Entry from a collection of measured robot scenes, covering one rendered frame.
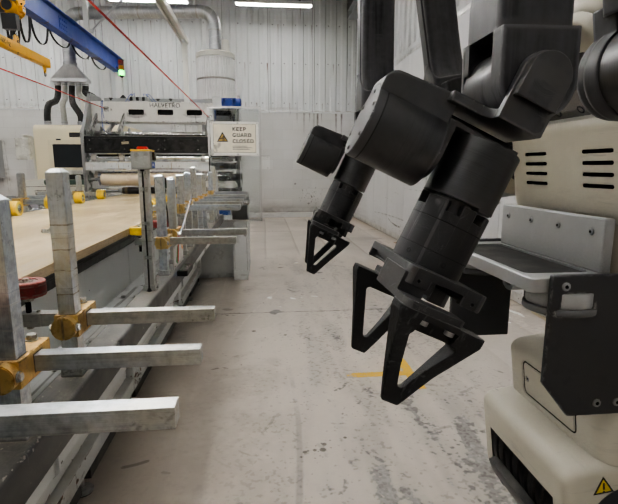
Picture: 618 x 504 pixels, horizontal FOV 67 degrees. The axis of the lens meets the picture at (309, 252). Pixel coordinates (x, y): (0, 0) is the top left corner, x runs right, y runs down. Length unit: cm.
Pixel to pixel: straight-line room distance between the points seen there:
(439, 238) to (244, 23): 1129
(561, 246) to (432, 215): 32
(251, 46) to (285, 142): 221
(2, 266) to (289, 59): 1075
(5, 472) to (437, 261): 74
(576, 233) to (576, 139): 12
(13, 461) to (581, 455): 82
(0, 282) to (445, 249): 72
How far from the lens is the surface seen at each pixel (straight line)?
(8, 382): 92
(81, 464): 192
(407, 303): 32
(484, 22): 41
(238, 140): 482
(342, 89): 1145
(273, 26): 1161
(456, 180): 37
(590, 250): 62
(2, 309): 91
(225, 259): 506
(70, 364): 95
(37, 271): 138
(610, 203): 63
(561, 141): 69
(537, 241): 70
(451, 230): 36
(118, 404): 68
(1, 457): 95
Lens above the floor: 116
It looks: 10 degrees down
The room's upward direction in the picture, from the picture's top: straight up
